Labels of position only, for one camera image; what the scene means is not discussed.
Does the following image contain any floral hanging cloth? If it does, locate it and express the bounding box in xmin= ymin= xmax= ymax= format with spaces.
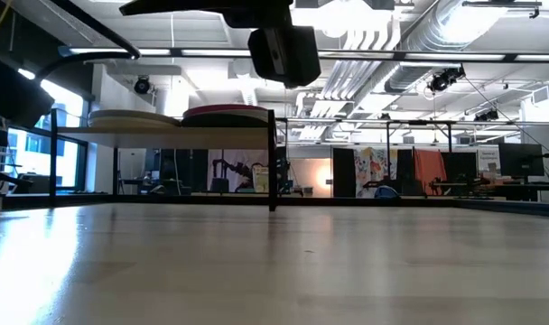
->
xmin=354 ymin=146 xmax=400 ymax=199

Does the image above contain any black partition panel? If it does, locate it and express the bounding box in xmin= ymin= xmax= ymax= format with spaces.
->
xmin=331 ymin=147 xmax=358 ymax=199

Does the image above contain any black background monitor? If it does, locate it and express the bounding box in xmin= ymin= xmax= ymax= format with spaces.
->
xmin=498 ymin=143 xmax=545 ymax=178

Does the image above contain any black ceiling camera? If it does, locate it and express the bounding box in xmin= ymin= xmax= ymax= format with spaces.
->
xmin=134 ymin=76 xmax=152 ymax=96
xmin=474 ymin=107 xmax=500 ymax=123
xmin=426 ymin=66 xmax=467 ymax=94

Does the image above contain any blue round object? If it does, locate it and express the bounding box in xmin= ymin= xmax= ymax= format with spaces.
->
xmin=374 ymin=185 xmax=400 ymax=200

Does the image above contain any orange hanging cloth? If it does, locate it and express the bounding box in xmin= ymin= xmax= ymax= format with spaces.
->
xmin=413 ymin=148 xmax=448 ymax=196

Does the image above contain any peach plate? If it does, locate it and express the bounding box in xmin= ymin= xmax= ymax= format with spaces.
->
xmin=88 ymin=116 xmax=181 ymax=129

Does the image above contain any green white sign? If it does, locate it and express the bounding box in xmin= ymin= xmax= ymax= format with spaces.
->
xmin=252 ymin=165 xmax=271 ymax=194

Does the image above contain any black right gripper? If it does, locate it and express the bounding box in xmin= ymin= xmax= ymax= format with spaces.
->
xmin=222 ymin=0 xmax=395 ymax=30

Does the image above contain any overhead LED light bar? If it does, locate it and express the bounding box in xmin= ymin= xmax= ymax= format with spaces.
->
xmin=69 ymin=46 xmax=549 ymax=64

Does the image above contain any magenta plate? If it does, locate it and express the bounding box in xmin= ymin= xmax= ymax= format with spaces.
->
xmin=182 ymin=104 xmax=270 ymax=119

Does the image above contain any large window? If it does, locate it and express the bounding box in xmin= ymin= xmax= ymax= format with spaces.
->
xmin=3 ymin=79 xmax=88 ymax=190

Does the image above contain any black aluminium table frame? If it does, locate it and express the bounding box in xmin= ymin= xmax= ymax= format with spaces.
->
xmin=0 ymin=192 xmax=549 ymax=218

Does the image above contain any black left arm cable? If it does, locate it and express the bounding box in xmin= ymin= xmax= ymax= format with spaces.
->
xmin=33 ymin=0 xmax=142 ymax=82

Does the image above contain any black background cabinet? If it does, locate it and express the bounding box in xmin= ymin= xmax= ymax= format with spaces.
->
xmin=158 ymin=148 xmax=209 ymax=195

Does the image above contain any background work desk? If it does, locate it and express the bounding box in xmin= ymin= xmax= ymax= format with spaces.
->
xmin=430 ymin=177 xmax=549 ymax=202

